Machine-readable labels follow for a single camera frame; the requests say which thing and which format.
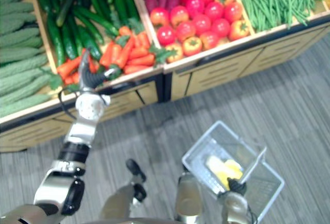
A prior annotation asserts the left silver robot leg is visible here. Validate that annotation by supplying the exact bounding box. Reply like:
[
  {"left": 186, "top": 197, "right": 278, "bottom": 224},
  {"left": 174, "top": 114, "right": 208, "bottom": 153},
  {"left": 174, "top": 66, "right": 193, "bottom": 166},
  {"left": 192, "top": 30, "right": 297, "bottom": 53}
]
[{"left": 100, "top": 182, "right": 148, "bottom": 219}]

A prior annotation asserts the yellow napa cabbage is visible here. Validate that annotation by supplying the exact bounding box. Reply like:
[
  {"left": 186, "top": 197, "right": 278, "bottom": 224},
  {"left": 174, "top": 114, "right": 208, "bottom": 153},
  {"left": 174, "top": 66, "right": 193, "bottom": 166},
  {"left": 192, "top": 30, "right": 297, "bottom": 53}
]
[{"left": 206, "top": 155, "right": 244, "bottom": 191}]

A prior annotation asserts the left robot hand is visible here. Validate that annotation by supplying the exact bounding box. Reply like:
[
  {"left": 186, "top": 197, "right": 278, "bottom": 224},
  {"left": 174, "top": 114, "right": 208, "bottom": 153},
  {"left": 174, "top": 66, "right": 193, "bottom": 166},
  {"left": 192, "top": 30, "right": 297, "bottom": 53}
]
[{"left": 77, "top": 48, "right": 119, "bottom": 91}]

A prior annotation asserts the light wooden produce stand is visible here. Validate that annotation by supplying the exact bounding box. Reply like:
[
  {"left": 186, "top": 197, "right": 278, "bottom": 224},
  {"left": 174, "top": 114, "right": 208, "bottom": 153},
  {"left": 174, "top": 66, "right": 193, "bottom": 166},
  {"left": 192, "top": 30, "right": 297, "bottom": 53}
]
[
  {"left": 0, "top": 0, "right": 166, "bottom": 154},
  {"left": 127, "top": 0, "right": 330, "bottom": 102}
]

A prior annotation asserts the grey plastic shopping basket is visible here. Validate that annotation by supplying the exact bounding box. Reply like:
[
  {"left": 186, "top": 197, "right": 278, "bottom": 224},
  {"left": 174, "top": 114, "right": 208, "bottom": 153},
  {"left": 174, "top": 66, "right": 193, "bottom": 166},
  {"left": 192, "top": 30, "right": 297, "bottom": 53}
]
[{"left": 181, "top": 120, "right": 286, "bottom": 223}]

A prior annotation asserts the left dark robot foot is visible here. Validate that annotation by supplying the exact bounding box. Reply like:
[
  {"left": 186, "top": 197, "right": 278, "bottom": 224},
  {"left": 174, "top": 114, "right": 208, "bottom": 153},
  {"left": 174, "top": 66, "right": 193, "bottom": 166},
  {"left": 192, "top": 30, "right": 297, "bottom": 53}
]
[{"left": 125, "top": 158, "right": 147, "bottom": 183}]

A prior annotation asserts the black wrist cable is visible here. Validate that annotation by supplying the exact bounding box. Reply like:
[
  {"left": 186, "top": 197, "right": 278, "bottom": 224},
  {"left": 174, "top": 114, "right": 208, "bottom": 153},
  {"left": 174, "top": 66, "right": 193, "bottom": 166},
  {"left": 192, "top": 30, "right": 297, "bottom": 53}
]
[{"left": 58, "top": 87, "right": 111, "bottom": 122}]

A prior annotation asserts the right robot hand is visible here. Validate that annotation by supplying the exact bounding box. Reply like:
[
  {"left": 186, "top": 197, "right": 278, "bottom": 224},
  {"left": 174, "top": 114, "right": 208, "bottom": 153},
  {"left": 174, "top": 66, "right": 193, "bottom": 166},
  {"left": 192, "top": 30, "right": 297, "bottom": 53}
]
[{"left": 218, "top": 178, "right": 248, "bottom": 197}]

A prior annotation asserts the silver robot torso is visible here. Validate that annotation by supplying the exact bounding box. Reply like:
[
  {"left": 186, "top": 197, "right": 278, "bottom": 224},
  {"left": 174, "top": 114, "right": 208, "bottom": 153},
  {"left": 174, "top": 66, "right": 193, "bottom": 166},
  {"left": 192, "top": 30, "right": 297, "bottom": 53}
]
[{"left": 82, "top": 216, "right": 181, "bottom": 224}]

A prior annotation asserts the green bean pile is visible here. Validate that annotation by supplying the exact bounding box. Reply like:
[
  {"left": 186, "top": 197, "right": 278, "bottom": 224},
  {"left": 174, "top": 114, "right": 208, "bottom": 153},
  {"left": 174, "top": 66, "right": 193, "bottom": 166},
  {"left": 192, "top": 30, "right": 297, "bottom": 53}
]
[{"left": 230, "top": 0, "right": 323, "bottom": 32}]

